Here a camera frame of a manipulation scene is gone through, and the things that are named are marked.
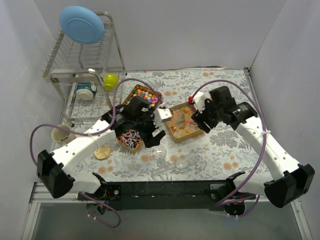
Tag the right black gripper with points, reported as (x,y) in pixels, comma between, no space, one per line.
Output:
(203,116)

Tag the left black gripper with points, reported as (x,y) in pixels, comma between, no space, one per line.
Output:
(149,128)

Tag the tin of lollipops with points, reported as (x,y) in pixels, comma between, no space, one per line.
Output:
(131,141)

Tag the clear glass bowl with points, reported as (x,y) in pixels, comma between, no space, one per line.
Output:
(158,153)

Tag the clear plastic scoop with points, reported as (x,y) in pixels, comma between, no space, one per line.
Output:
(181,163)

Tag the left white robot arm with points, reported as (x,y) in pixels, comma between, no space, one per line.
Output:
(55,169)

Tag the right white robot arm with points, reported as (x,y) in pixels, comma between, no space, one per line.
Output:
(290,179)

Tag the tin of star candies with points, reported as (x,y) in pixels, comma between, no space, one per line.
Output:
(146,93)

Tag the floral table mat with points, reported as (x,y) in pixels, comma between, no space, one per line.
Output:
(222,152)

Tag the gold round lid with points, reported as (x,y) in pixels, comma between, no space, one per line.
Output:
(102,152)

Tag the yellow-green bowl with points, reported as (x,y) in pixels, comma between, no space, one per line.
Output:
(110,81)

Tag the teal and white bowl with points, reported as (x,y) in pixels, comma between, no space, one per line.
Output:
(86,91)

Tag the patterned small bowl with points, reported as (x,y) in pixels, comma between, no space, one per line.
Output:
(90,73)

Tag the metal dish rack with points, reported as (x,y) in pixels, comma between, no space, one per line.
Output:
(68,59)

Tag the beige paper cup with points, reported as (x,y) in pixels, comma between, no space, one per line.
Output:
(62,135)

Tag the blue plate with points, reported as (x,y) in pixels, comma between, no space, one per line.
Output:
(81,25)

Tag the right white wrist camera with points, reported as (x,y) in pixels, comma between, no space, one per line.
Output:
(199,102)

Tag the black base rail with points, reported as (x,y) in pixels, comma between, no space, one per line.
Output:
(161,195)

